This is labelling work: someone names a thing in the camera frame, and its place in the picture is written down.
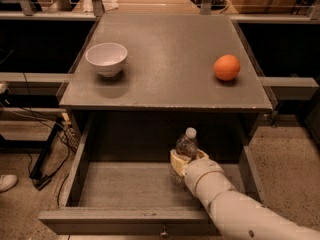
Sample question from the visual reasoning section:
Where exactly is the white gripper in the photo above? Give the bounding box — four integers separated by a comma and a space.
170, 149, 234, 198

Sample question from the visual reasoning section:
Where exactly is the clear plastic water bottle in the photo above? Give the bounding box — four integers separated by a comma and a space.
170, 127, 198, 185

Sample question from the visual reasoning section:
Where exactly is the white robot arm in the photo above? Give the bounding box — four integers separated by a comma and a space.
170, 149, 320, 240

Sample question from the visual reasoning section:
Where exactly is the white ceramic bowl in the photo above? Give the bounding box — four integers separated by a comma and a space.
85, 43, 128, 77

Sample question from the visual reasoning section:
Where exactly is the black power strip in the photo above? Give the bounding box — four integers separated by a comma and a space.
29, 117, 63, 191

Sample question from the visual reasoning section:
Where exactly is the grey wooden cabinet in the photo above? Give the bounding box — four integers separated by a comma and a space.
59, 13, 275, 165

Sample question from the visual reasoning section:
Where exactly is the black floor cable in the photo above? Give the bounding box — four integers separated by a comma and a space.
0, 72, 79, 208

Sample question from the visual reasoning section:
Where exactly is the metal drawer knob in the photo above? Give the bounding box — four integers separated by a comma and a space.
159, 225, 169, 238

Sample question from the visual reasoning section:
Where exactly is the white shoe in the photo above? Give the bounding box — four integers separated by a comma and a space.
0, 174, 18, 193

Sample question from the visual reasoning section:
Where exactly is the orange fruit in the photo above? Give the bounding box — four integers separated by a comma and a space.
213, 54, 240, 81

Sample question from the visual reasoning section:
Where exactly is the white crumpled cloth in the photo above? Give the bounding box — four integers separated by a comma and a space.
81, 0, 120, 13

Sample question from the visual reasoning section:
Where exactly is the open grey top drawer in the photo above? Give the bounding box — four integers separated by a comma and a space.
39, 112, 266, 236

